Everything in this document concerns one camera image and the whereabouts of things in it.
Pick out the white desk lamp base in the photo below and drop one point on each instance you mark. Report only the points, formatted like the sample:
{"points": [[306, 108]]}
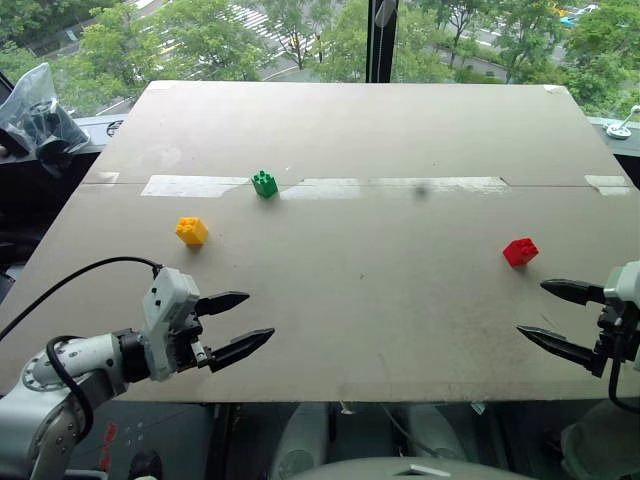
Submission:
{"points": [[620, 130]]}

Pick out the black window frame post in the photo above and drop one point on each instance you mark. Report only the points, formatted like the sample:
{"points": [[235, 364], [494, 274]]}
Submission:
{"points": [[378, 40]]}

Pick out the yellow toy brick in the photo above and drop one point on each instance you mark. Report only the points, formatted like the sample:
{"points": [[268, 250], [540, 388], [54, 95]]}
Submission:
{"points": [[192, 231]]}

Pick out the red toy brick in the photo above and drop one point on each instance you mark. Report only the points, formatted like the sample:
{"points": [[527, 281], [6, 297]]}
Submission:
{"points": [[520, 251]]}

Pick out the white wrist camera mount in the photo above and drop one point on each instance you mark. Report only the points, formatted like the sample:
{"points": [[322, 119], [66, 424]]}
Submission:
{"points": [[622, 287], [161, 315]]}

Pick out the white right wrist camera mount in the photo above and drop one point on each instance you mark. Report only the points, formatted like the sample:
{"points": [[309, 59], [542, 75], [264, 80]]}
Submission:
{"points": [[622, 287]]}

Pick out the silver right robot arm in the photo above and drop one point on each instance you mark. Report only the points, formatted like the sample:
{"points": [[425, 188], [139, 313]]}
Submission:
{"points": [[600, 440]]}

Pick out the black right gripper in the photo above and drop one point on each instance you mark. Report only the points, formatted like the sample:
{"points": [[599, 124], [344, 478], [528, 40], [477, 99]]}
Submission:
{"points": [[617, 335]]}

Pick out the clear tape strip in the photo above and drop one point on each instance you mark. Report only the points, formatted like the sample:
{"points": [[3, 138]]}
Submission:
{"points": [[190, 186]]}

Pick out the clear plastic bag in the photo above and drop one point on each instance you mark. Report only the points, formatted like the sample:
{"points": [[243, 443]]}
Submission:
{"points": [[37, 120]]}

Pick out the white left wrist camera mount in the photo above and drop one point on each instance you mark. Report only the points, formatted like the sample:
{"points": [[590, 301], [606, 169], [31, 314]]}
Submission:
{"points": [[161, 315]]}

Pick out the green toy brick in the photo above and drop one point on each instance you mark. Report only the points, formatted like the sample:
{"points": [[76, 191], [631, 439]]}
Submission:
{"points": [[264, 183]]}

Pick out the brown cardboard sheet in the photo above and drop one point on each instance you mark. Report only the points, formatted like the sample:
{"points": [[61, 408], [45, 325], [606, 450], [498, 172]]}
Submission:
{"points": [[320, 240]]}

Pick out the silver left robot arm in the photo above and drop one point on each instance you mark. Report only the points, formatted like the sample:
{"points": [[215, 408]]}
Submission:
{"points": [[65, 380]]}

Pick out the dark rounded robot leg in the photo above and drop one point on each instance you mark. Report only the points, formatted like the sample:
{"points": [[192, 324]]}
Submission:
{"points": [[430, 432], [302, 440]]}

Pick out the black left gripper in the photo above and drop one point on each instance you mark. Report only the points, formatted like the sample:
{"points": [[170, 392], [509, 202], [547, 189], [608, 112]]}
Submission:
{"points": [[187, 345]]}

